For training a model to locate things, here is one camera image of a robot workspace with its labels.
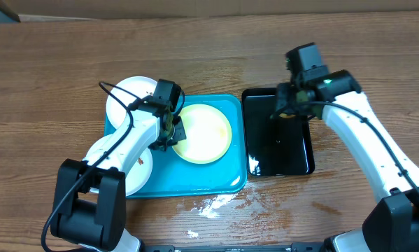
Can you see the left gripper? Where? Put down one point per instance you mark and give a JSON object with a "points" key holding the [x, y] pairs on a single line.
{"points": [[180, 134]]}

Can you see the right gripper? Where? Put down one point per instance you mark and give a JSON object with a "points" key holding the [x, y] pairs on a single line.
{"points": [[285, 106]]}

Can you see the green yellow sponge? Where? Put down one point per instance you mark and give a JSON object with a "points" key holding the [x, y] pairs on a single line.
{"points": [[284, 115]]}

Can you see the yellow green rimmed plate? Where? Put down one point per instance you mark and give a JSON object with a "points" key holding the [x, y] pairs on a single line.
{"points": [[208, 134]]}

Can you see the white plate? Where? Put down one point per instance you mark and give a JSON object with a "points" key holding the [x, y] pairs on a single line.
{"points": [[138, 174], [140, 86]]}

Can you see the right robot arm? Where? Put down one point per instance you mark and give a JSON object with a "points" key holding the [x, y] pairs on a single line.
{"points": [[338, 100]]}

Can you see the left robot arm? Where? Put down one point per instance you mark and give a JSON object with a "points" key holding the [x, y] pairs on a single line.
{"points": [[89, 207]]}

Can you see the teal plastic tray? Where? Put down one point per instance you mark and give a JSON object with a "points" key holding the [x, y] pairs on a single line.
{"points": [[173, 176]]}

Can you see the black rectangular tray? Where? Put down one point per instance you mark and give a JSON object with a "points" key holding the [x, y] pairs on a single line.
{"points": [[278, 147]]}

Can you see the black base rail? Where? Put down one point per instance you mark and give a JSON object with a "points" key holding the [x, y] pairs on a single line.
{"points": [[294, 247]]}

